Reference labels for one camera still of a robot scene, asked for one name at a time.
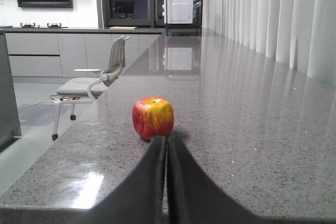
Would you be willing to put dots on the white vertical blinds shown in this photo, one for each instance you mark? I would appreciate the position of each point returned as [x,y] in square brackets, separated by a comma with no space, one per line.
[298,33]

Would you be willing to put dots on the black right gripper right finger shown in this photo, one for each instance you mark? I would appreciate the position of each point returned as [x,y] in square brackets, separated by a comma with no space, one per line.
[193,197]

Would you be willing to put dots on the grey kitchen cabinets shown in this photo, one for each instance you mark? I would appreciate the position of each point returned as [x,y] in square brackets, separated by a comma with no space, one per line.
[58,55]

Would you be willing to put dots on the grey refrigerator side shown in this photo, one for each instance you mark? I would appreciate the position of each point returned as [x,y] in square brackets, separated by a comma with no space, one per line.
[10,125]

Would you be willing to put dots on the black metal rack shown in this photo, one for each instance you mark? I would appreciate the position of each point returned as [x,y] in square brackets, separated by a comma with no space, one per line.
[197,21]

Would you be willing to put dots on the white microwave oven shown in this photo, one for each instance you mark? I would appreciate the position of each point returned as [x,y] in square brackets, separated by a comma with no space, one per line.
[178,11]

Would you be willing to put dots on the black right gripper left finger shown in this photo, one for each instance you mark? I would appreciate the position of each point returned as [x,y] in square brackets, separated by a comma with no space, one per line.
[138,199]

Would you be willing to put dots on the grey white office chair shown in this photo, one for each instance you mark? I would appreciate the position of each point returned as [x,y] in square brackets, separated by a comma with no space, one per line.
[87,89]

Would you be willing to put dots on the wooden cutting board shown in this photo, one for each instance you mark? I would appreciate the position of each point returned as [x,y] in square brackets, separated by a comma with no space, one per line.
[123,27]

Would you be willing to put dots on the red yellow apple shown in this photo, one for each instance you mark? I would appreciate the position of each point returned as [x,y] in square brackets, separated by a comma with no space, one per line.
[153,116]

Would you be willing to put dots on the gas stove burners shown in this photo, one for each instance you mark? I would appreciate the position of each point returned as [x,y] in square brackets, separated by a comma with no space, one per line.
[48,25]

